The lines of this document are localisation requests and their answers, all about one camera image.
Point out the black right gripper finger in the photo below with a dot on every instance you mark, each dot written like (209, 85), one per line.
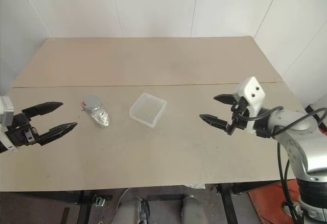
(215, 122)
(227, 99)

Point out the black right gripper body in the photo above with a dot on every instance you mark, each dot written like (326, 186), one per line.
(240, 121)

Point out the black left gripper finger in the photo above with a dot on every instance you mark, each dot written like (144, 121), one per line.
(57, 130)
(44, 107)

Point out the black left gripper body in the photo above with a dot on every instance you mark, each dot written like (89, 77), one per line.
(19, 133)

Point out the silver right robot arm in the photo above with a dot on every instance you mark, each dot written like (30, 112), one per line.
(293, 138)

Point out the dark object behind arm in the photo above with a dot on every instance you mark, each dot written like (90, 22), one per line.
(315, 115)

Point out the grey lid with red mark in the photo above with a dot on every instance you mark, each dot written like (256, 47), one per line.
(90, 102)

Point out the translucent square plastic container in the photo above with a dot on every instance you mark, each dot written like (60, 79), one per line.
(148, 110)

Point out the red floor mat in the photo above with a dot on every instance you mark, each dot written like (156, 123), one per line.
(265, 203)

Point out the grey rounded robot leg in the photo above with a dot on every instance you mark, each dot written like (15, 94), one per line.
(194, 210)
(130, 212)

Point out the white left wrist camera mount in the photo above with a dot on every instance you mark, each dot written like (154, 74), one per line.
(6, 110)

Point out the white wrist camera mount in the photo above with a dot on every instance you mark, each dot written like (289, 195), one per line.
(6, 110)
(251, 87)

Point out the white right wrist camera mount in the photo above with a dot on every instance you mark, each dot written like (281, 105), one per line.
(251, 87)

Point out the small metal floor bracket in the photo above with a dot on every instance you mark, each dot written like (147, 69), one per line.
(99, 200)

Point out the black metal table frame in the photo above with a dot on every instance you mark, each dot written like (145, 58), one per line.
(227, 203)

